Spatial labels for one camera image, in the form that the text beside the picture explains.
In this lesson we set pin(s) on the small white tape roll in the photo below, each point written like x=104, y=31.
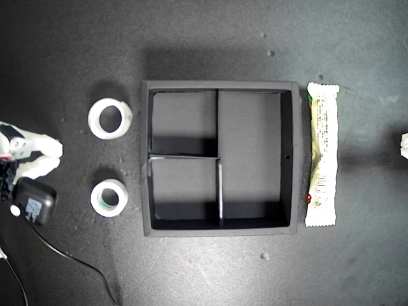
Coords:
x=95, y=199

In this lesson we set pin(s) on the black tray with wells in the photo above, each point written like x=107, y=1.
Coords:
x=252, y=127

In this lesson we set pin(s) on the large white tape roll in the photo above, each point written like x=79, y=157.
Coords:
x=93, y=119

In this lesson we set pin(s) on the snack bar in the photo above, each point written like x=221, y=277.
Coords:
x=322, y=153

